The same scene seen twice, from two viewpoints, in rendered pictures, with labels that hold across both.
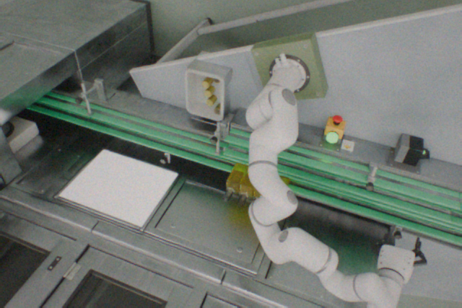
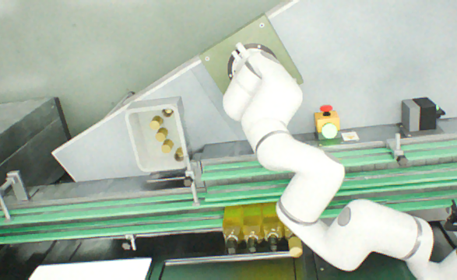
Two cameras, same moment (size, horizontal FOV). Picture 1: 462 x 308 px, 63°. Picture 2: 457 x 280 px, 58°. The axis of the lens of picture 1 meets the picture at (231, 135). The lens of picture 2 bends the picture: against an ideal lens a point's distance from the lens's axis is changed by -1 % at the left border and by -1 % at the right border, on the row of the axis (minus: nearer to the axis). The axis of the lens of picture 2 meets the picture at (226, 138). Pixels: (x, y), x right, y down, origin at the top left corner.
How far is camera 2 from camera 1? 0.45 m
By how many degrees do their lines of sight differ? 20
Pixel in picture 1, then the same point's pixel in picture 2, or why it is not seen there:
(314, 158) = not seen: hidden behind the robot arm
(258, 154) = (262, 128)
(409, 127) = (407, 89)
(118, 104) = (45, 198)
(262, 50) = (212, 51)
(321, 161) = not seen: hidden behind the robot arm
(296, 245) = (370, 216)
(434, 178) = not seen: outside the picture
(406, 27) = not seen: outside the picture
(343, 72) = (311, 50)
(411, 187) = (445, 148)
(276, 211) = (321, 183)
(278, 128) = (276, 82)
